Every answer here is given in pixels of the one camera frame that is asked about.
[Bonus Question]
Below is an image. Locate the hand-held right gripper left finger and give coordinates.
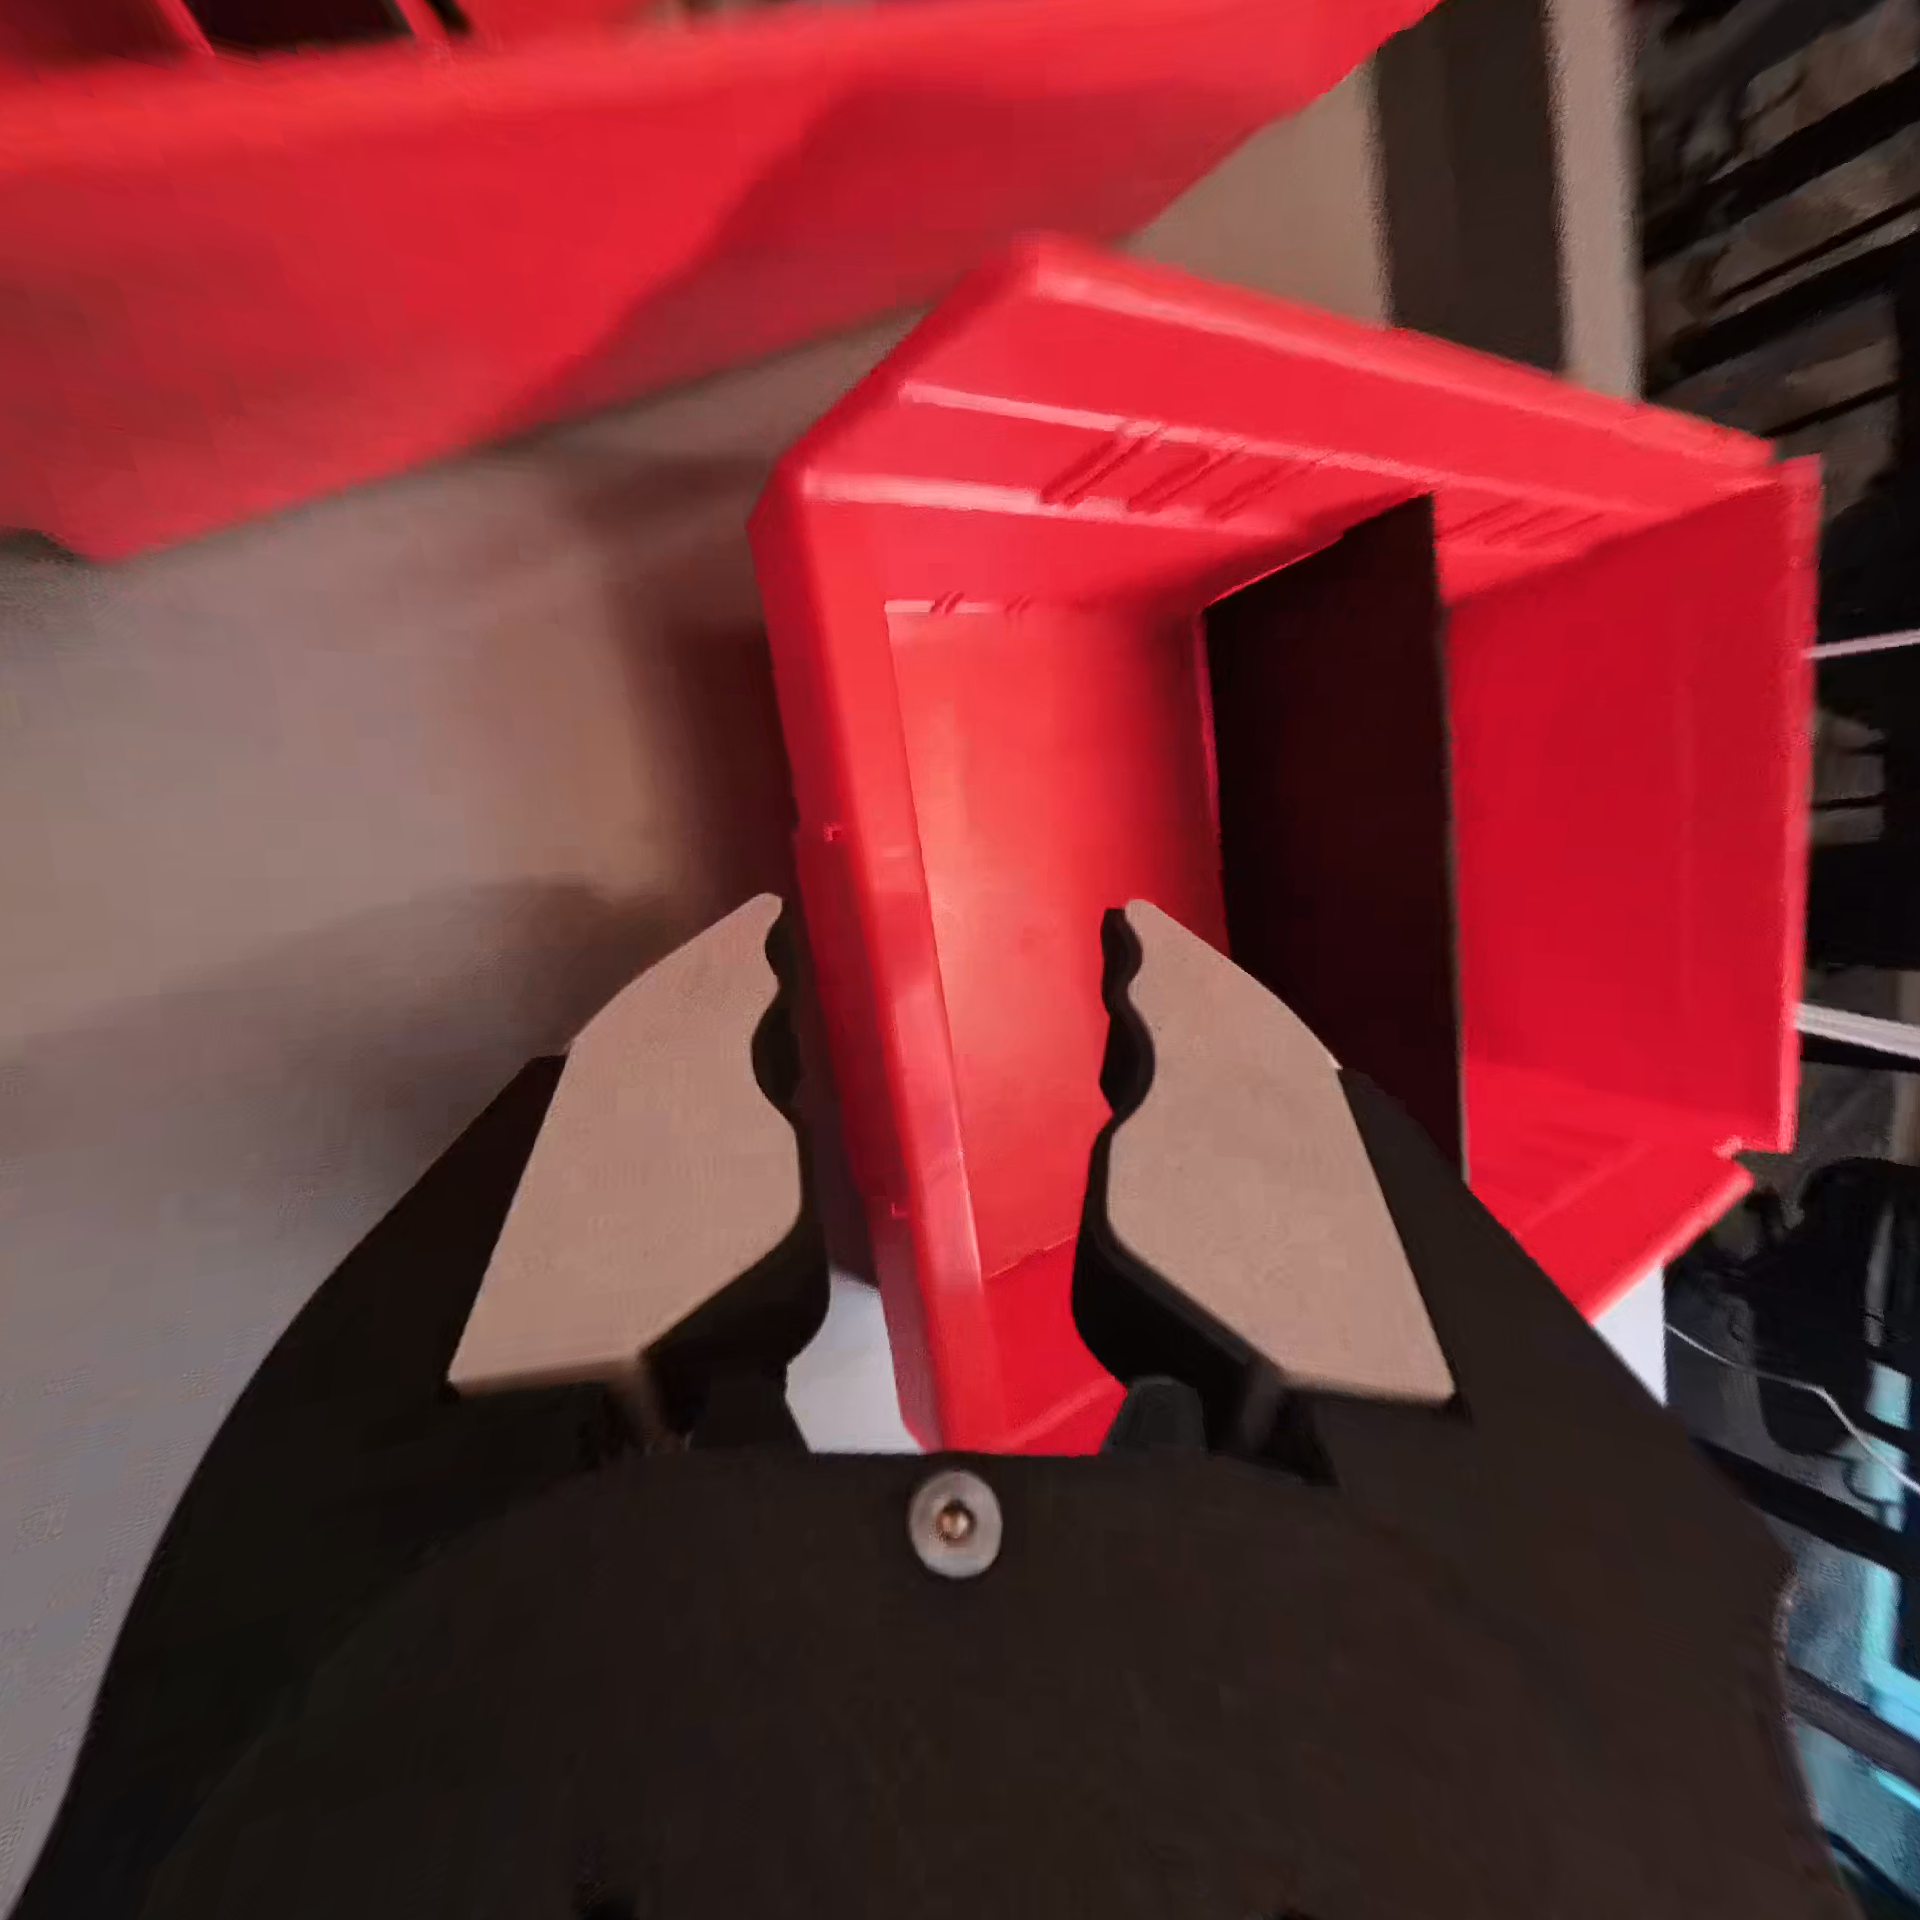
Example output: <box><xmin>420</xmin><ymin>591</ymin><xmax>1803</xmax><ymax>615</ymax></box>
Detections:
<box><xmin>445</xmin><ymin>896</ymin><xmax>830</xmax><ymax>1449</ymax></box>

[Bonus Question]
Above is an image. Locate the red plastic bin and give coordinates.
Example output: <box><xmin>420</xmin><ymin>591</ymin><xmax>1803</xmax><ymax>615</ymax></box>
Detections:
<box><xmin>0</xmin><ymin>0</ymin><xmax>1448</xmax><ymax>566</ymax></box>
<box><xmin>749</xmin><ymin>234</ymin><xmax>1826</xmax><ymax>1461</ymax></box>

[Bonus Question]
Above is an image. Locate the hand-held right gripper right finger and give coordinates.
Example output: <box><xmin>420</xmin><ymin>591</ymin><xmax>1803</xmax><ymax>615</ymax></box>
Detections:
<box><xmin>1072</xmin><ymin>898</ymin><xmax>1460</xmax><ymax>1449</ymax></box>

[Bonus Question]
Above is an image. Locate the black bin divider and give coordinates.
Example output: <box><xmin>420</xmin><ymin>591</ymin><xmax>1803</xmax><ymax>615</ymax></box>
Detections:
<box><xmin>1200</xmin><ymin>492</ymin><xmax>1469</xmax><ymax>1176</ymax></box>
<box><xmin>192</xmin><ymin>0</ymin><xmax>418</xmax><ymax>53</ymax></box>

